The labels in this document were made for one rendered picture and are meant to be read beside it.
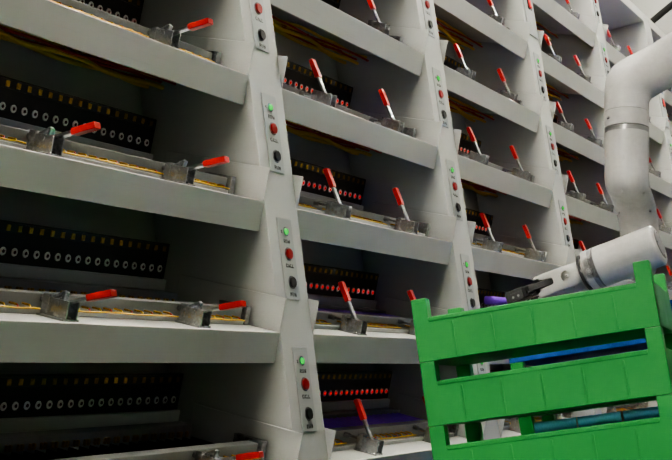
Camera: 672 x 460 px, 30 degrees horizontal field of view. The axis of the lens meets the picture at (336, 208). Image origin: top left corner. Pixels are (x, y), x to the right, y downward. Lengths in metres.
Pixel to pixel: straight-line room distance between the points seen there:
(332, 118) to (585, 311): 0.72
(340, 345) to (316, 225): 0.19
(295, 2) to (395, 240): 0.46
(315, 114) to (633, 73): 0.82
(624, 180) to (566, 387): 1.09
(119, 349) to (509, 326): 0.47
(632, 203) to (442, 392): 1.13
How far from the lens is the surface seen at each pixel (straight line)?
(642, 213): 2.66
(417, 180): 2.50
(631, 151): 2.60
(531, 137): 3.18
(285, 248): 1.86
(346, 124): 2.15
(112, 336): 1.50
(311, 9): 2.15
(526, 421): 1.88
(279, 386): 1.81
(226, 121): 1.89
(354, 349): 2.02
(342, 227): 2.05
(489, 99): 2.87
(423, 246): 2.34
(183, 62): 1.75
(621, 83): 2.64
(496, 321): 1.57
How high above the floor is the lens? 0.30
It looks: 11 degrees up
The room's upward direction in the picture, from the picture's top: 8 degrees counter-clockwise
